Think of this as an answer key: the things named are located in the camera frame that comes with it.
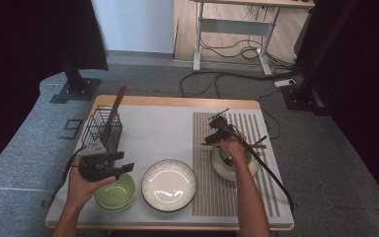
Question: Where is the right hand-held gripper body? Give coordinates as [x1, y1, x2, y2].
[207, 108, 236, 143]

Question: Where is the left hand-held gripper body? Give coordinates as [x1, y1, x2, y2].
[77, 138, 121, 183]

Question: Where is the green bowl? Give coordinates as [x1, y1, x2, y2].
[209, 144, 261, 183]
[93, 173, 137, 209]
[217, 146, 254, 169]
[97, 197, 136, 212]

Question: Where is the black wire utensil basket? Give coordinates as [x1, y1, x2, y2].
[78, 105, 124, 156]

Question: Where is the dark metal spoon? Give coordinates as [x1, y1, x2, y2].
[225, 135, 268, 166]

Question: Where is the person's left hand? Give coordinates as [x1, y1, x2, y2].
[66, 155, 116, 210]

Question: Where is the striped brown placemat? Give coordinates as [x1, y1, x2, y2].
[191, 112, 281, 218]

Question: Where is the white ribbed plate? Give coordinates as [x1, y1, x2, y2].
[140, 158, 197, 213]

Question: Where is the brown wooden utensil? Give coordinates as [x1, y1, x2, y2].
[100, 85, 128, 144]

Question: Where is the white power strip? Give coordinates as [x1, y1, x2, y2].
[273, 78, 297, 89]

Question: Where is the black metal stand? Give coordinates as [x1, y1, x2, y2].
[279, 0, 359, 117]

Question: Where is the black curtain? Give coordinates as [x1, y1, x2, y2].
[0, 0, 110, 181]
[295, 0, 379, 211]

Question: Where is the left hand-held gripper cable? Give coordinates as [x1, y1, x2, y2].
[50, 146, 87, 200]

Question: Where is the hand-held gripper cable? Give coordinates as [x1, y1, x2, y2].
[50, 146, 87, 200]
[225, 123, 295, 215]

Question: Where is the long black floor cable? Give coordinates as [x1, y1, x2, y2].
[179, 70, 299, 100]

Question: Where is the thin black cable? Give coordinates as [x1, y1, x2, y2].
[257, 90, 281, 140]

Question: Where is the right hand-held gripper cable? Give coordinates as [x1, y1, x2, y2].
[225, 123, 295, 215]

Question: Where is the black stand with base plate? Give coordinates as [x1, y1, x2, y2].
[49, 48, 102, 105]

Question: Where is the black cable bundle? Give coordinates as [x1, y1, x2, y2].
[199, 34, 299, 68]

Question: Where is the white metal desk frame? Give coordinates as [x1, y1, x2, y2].
[190, 0, 316, 77]

